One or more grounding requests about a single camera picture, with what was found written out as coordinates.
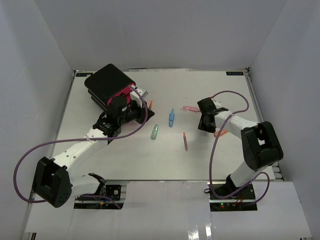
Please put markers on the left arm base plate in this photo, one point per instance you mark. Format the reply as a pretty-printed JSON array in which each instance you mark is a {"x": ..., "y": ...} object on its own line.
[{"x": 112, "y": 191}]

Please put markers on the blue translucent highlighter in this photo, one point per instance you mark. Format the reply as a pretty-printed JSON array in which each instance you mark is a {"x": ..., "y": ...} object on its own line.
[{"x": 171, "y": 118}]

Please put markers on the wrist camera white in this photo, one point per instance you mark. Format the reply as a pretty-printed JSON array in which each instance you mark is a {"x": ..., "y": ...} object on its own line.
[
  {"x": 138, "y": 94},
  {"x": 217, "y": 103}
]

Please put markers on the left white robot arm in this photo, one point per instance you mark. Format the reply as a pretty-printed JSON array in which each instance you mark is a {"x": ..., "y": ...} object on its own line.
[{"x": 55, "y": 179}]

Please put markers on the orange slim highlighter pen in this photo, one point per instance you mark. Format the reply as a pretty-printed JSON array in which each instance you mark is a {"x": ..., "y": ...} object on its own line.
[{"x": 150, "y": 105}]

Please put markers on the green translucent highlighter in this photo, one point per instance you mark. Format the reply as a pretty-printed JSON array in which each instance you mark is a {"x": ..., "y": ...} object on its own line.
[{"x": 154, "y": 132}]

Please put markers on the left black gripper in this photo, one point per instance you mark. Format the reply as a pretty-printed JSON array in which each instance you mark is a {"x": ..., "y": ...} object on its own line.
[{"x": 140, "y": 110}]

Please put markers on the pink translucent highlighter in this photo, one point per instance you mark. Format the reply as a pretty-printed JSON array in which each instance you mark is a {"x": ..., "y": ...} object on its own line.
[{"x": 190, "y": 109}]

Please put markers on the orange translucent highlighter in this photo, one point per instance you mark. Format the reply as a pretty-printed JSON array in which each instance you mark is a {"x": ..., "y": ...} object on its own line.
[{"x": 223, "y": 132}]

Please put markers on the black drawer cabinet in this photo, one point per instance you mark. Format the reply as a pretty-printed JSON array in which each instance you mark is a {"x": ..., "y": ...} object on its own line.
[{"x": 108, "y": 83}]

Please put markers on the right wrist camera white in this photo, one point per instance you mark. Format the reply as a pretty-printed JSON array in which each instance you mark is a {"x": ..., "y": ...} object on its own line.
[{"x": 217, "y": 103}]

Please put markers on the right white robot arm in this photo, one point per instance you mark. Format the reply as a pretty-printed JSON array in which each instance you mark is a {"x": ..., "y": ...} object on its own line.
[{"x": 260, "y": 145}]

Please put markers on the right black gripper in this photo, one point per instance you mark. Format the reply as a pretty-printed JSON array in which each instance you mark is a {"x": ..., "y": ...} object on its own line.
[{"x": 203, "y": 127}]

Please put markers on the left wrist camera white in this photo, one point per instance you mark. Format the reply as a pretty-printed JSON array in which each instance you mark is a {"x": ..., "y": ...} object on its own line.
[{"x": 138, "y": 94}]

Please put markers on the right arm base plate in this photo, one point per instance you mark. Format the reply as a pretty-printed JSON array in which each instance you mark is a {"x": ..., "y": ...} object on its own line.
[{"x": 223, "y": 190}]

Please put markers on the pink slim highlighter pen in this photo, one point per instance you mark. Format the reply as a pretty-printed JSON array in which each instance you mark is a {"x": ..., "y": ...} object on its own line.
[{"x": 185, "y": 141}]

